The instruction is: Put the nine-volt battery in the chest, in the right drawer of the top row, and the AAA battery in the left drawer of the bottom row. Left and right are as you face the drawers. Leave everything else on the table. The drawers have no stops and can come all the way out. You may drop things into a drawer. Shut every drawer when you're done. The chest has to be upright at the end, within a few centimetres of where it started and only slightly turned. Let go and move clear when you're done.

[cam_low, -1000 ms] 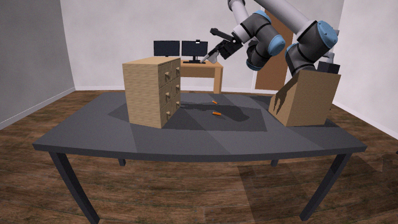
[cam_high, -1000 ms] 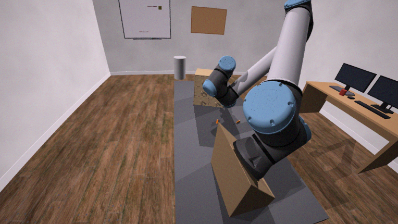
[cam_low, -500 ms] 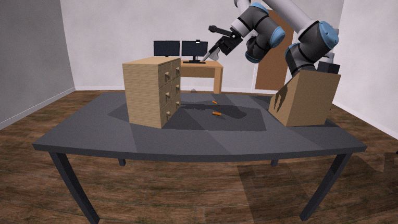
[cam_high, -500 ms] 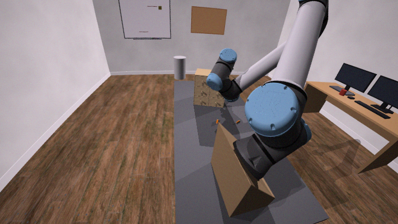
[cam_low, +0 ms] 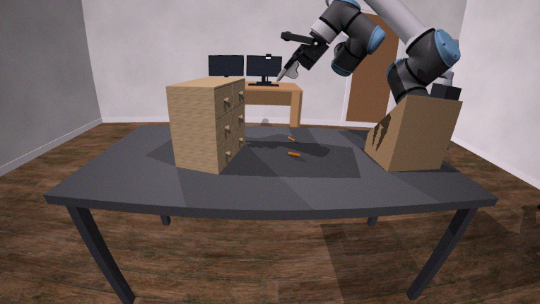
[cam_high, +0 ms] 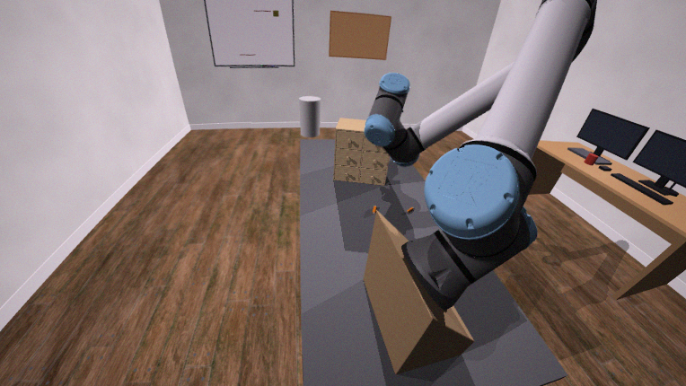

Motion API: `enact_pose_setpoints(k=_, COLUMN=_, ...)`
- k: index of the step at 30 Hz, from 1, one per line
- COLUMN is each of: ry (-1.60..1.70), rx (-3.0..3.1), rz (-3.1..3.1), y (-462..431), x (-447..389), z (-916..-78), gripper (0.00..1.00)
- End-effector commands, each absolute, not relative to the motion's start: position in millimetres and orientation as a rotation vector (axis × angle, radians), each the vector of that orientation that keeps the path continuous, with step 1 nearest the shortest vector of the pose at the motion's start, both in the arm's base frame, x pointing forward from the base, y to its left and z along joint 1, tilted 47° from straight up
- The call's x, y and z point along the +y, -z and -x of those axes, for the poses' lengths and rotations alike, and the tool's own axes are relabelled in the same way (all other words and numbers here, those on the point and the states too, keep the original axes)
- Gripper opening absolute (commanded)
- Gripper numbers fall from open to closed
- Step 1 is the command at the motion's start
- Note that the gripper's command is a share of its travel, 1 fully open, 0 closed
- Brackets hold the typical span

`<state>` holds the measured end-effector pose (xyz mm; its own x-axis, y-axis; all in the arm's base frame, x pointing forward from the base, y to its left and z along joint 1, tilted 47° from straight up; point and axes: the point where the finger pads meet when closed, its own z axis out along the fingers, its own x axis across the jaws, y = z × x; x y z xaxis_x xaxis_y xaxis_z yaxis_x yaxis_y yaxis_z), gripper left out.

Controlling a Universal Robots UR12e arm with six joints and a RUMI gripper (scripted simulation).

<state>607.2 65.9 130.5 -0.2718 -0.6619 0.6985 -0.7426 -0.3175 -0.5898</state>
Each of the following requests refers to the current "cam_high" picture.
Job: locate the wooden chest of drawers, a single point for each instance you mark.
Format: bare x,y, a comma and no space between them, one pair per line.
356,125

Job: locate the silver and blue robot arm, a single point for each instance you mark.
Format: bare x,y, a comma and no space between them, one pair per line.
472,192

